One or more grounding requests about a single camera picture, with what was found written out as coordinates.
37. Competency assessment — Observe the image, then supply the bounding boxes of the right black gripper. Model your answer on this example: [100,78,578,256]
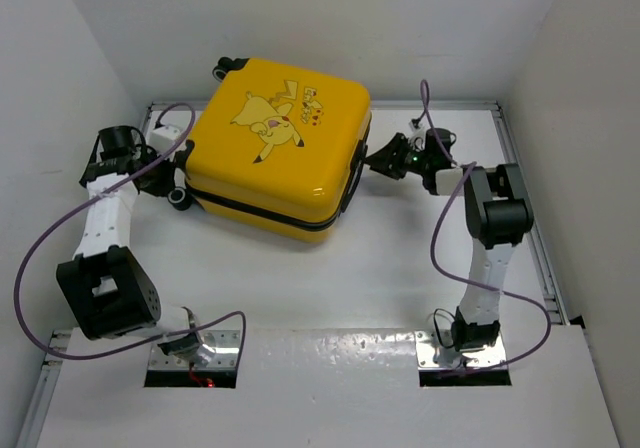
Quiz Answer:
[364,133,431,180]

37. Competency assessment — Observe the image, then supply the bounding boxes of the yellow suitcase with grey lining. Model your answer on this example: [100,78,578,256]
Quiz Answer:
[175,57,372,243]

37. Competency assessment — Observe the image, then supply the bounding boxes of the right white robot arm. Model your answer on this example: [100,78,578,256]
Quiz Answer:
[365,128,534,351]

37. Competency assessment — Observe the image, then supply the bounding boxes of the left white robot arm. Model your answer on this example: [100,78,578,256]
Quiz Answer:
[56,125,202,362]

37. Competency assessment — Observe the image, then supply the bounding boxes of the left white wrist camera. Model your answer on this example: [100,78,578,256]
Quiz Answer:
[147,124,184,154]

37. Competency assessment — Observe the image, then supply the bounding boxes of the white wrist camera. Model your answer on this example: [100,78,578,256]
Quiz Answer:
[147,124,184,154]
[409,119,426,151]

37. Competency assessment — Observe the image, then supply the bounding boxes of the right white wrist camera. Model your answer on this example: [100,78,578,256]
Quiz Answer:
[409,119,426,151]

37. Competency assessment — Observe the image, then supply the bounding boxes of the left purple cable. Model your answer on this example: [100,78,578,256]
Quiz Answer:
[13,102,247,360]

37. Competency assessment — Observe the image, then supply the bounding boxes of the purple cable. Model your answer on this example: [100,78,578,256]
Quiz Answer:
[13,102,247,360]
[418,78,552,373]

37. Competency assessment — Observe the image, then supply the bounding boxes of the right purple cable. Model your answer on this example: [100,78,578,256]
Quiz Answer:
[418,78,552,373]

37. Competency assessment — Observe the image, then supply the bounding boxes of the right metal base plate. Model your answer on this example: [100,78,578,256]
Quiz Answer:
[414,331,507,373]

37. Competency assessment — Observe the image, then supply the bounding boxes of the metal base plate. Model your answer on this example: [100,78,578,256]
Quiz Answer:
[148,330,241,372]
[414,331,507,373]

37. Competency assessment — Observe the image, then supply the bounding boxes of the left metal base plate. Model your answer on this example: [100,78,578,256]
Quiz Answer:
[148,330,241,372]

